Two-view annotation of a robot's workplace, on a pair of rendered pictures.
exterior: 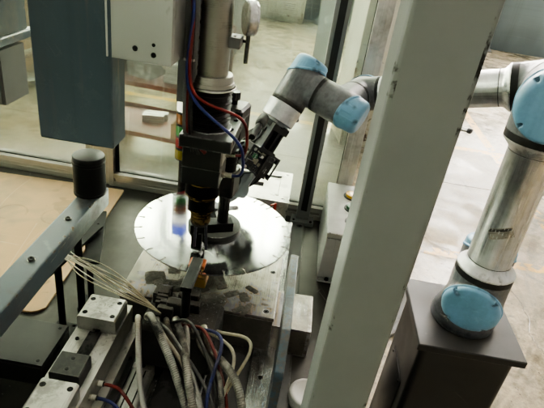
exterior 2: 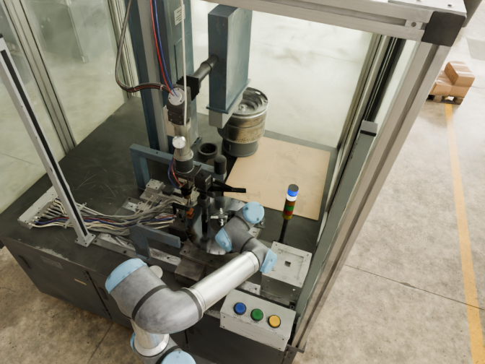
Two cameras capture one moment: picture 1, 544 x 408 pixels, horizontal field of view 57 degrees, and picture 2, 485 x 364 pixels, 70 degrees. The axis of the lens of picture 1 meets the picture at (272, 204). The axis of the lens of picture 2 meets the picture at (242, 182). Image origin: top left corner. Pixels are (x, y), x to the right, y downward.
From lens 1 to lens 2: 161 cm
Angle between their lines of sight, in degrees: 79
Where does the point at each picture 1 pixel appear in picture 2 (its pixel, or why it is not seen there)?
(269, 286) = (201, 256)
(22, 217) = (285, 184)
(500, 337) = not seen: outside the picture
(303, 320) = (182, 271)
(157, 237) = (214, 202)
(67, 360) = (169, 188)
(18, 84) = (216, 123)
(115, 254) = not seen: hidden behind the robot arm
